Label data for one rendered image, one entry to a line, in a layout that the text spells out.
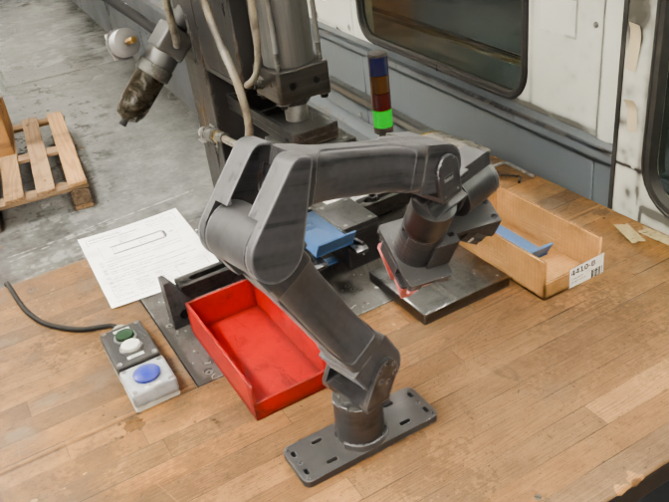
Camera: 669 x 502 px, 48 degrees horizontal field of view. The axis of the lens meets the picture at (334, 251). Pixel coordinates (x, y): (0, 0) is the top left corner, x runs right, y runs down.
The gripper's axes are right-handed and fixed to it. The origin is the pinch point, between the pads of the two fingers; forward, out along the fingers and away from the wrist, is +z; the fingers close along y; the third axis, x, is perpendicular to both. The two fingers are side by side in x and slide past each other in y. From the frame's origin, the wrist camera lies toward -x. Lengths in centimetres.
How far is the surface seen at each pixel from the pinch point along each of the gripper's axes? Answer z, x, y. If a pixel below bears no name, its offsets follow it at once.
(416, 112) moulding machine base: 58, -55, 76
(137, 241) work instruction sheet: 39, 29, 44
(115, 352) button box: 17.8, 39.4, 11.6
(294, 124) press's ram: -2.3, 4.6, 30.8
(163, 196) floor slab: 219, -7, 187
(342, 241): 9.3, 1.3, 14.6
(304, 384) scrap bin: 6.9, 17.0, -7.1
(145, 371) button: 13.0, 36.3, 4.9
